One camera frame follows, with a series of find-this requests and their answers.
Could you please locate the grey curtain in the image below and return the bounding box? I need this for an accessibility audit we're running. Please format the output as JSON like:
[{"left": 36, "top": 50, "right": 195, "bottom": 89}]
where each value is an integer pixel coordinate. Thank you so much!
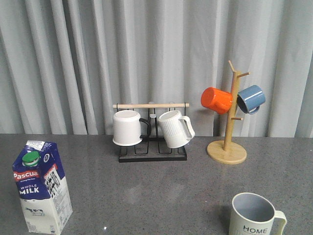
[{"left": 0, "top": 0, "right": 313, "bottom": 138}]

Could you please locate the black wire mug rack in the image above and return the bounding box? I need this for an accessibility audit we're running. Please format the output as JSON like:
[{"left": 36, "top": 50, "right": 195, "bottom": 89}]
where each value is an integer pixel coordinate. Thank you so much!
[{"left": 113, "top": 102, "right": 190, "bottom": 163}]

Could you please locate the blue white milk carton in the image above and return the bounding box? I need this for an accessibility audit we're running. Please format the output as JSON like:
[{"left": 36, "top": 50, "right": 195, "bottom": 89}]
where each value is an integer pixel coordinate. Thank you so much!
[{"left": 12, "top": 141, "right": 73, "bottom": 235}]

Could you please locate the orange mug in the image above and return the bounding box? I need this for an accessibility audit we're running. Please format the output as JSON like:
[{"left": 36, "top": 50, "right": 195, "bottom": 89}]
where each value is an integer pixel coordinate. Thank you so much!
[{"left": 201, "top": 87, "right": 233, "bottom": 115}]

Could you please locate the wooden mug tree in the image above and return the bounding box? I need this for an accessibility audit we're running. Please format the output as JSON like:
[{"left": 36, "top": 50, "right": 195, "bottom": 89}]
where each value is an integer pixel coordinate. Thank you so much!
[{"left": 206, "top": 61, "right": 250, "bottom": 165}]

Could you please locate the white mug black handle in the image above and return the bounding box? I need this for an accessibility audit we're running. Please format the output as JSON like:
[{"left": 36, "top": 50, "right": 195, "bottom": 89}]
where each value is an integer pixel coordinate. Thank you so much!
[{"left": 112, "top": 110, "right": 151, "bottom": 146}]

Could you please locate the blue mug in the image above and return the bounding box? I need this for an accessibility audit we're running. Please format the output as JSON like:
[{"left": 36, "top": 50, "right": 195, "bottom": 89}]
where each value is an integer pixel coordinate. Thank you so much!
[{"left": 237, "top": 85, "right": 266, "bottom": 115}]

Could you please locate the cream HOME mug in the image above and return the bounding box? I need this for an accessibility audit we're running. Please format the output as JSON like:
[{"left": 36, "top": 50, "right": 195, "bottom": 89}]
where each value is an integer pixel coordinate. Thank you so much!
[{"left": 228, "top": 192, "right": 287, "bottom": 235}]

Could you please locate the white ribbed mug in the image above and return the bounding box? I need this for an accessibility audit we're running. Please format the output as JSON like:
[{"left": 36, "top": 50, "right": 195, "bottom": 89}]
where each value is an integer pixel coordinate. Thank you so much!
[{"left": 157, "top": 110, "right": 195, "bottom": 148}]

